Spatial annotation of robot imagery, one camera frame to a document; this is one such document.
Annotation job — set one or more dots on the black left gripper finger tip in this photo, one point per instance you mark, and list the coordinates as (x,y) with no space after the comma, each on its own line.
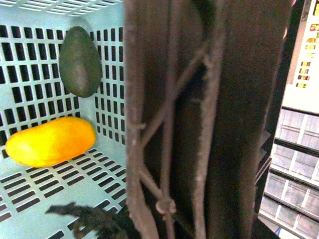
(106,224)

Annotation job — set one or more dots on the yellow mango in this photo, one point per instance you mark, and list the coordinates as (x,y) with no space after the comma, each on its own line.
(51,143)

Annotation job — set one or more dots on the light blue plastic basket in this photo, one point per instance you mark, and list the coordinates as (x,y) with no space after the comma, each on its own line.
(32,95)

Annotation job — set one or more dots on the dark green avocado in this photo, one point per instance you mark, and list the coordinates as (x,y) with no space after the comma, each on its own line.
(80,65)

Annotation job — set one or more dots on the brown basket handle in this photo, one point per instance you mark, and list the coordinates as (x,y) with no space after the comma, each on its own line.
(202,103)

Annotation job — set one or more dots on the white shelf rack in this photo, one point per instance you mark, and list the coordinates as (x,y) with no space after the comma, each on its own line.
(291,197)

